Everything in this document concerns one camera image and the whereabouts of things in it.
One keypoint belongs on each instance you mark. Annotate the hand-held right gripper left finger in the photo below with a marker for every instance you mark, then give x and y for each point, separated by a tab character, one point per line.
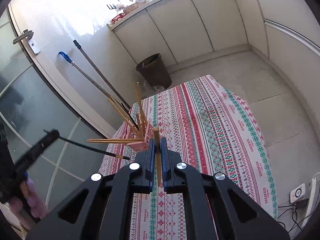
151	155

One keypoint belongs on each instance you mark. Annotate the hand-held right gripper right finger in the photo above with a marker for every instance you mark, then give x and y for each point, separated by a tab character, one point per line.
163	155

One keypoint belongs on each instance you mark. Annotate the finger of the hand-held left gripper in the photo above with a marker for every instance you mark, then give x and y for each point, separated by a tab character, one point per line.
37	150

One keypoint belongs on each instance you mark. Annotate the light wooden chopstick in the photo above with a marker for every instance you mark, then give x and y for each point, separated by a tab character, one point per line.
157	142

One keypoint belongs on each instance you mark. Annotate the pink perforated plastic basket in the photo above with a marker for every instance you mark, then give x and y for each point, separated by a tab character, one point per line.
140	146

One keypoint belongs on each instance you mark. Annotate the bunch of chopsticks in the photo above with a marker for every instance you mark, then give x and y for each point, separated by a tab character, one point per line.
139	110

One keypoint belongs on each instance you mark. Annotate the black chopstick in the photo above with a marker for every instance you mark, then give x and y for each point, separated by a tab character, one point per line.
87	146

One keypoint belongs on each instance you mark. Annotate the person's left hand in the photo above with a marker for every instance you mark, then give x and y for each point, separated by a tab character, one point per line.
35	200

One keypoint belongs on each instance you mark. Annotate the frosted glass door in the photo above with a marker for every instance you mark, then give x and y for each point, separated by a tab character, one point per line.
37	105

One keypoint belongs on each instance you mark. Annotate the striped patterned tablecloth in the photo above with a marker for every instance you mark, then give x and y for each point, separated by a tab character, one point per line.
205	130

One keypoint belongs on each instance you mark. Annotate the crumpled clear plastic bag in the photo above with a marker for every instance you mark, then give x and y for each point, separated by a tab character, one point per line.
158	88

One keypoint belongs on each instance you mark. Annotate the dark brown trash bin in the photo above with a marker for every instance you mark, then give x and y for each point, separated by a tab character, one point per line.
155	72

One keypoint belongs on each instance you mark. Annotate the metal pole with blue grip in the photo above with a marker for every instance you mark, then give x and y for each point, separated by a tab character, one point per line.
82	70

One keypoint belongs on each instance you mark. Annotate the dark metal pole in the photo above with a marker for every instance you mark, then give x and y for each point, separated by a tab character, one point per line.
100	72

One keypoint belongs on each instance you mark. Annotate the white cabinet row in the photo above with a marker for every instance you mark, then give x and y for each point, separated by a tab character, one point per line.
200	25

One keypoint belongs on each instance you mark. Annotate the white power adapter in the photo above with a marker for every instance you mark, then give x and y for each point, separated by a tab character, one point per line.
298	192

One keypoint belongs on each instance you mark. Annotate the red basket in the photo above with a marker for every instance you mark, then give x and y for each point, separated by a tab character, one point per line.
118	18

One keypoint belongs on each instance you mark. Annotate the woven tray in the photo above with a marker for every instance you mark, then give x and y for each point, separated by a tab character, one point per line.
135	7

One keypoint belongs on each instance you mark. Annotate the white appliance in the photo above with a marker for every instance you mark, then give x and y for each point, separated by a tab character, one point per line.
314	195

